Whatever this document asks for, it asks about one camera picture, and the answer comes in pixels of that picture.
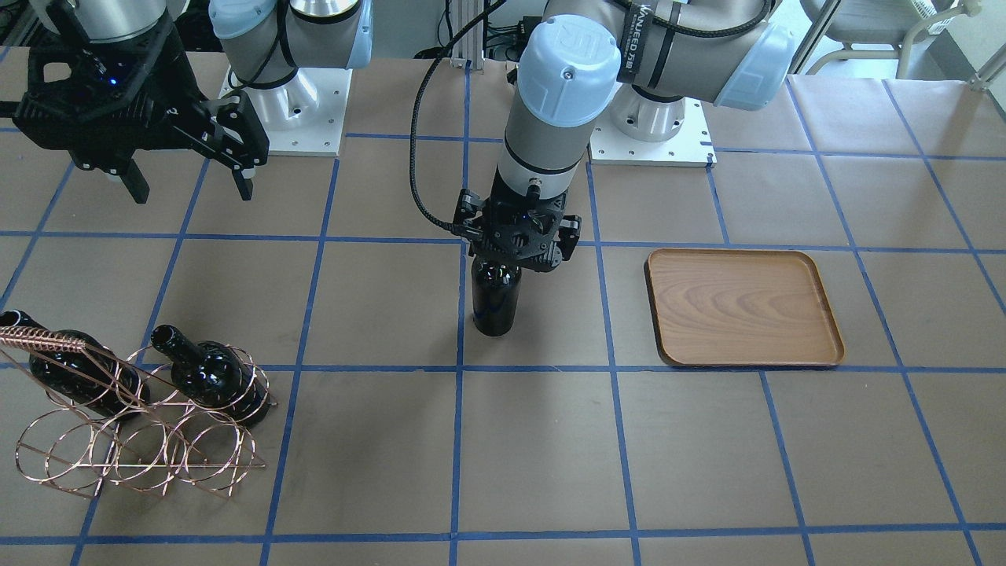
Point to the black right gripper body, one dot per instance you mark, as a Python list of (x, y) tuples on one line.
[(174, 85)]

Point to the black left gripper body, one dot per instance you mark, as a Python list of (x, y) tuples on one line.
[(570, 233)]

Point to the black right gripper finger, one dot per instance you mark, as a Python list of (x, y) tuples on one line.
[(242, 176), (134, 181)]

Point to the dark wine bottle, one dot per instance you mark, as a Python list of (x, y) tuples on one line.
[(90, 379), (495, 295), (212, 375)]

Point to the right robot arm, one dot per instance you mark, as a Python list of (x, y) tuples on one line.
[(266, 42)]

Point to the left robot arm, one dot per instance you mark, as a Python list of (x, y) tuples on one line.
[(585, 56)]

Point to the wooden tray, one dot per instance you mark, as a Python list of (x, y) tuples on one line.
[(728, 307)]

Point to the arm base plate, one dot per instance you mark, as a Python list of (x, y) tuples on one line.
[(636, 131), (306, 116)]

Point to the copper wire bottle basket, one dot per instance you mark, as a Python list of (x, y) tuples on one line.
[(146, 447)]

